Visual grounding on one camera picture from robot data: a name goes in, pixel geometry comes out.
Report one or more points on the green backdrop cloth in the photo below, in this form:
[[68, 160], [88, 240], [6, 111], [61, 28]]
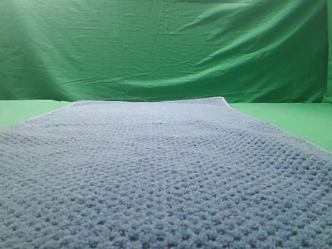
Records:
[[245, 51]]

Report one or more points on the blue waffle-weave towel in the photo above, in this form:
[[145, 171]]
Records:
[[177, 174]]

